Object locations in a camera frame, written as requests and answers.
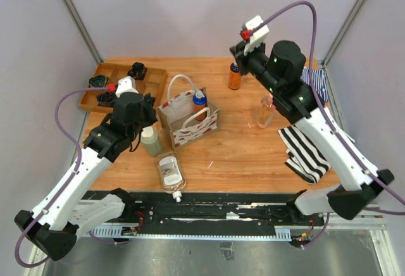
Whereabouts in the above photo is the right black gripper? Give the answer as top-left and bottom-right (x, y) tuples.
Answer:
(229, 37), (280, 94)

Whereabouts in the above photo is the orange spray bottle front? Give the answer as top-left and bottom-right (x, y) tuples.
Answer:
(228, 61), (241, 90)

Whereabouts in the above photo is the orange spray bottle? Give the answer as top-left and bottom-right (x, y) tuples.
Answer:
(228, 61), (241, 90)
(192, 89), (207, 113)

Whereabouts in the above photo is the clear bottle pink cap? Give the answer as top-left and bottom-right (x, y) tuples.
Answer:
(257, 94), (275, 129)

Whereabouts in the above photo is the orange spray bottle back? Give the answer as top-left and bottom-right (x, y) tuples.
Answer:
(192, 89), (207, 113)

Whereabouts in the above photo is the blue white striped cloth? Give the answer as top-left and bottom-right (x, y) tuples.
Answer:
(301, 66), (330, 103)

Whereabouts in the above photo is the clear bottle white cap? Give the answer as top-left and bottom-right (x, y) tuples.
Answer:
(154, 151), (186, 203)

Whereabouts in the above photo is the black white striped cloth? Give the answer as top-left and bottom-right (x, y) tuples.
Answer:
(278, 125), (332, 184)

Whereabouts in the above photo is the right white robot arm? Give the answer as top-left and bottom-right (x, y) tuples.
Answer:
(230, 41), (394, 225)

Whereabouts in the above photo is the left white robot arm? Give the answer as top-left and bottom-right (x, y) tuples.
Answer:
(15, 91), (157, 261)

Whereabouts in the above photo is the canvas tote bag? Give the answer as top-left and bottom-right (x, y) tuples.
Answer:
(157, 74), (221, 151)

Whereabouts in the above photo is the small black rolled belt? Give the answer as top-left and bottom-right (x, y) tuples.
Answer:
(127, 62), (147, 80)

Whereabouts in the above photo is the green patterned rolled belt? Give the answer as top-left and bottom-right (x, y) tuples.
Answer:
(89, 75), (108, 88)

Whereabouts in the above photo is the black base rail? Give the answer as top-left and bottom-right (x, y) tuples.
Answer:
(98, 190), (325, 235)

